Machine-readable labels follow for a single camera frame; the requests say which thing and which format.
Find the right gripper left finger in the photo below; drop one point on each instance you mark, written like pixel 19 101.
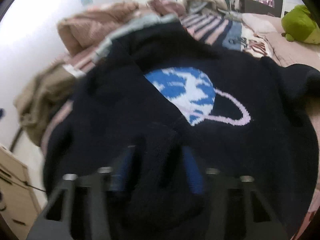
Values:
pixel 87 207

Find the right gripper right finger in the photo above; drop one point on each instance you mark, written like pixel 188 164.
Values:
pixel 236 208

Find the navy planet sweater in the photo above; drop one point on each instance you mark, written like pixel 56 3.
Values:
pixel 278 148

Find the light wooden cabinet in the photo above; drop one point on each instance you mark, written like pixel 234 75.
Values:
pixel 19 205

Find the polka dot pink sheet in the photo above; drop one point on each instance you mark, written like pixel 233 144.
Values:
pixel 310 214

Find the beige knit garment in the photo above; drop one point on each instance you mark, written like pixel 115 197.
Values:
pixel 43 93

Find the pink ribbed bed cover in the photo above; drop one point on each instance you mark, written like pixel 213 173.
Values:
pixel 298 62

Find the pink puffy comforter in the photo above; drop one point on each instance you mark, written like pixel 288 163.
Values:
pixel 88 28

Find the striped fuzzy blanket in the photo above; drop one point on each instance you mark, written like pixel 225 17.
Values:
pixel 212 30

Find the green plush toy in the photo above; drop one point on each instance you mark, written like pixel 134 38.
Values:
pixel 299 25

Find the white bed headboard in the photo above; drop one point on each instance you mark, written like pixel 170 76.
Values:
pixel 288 5

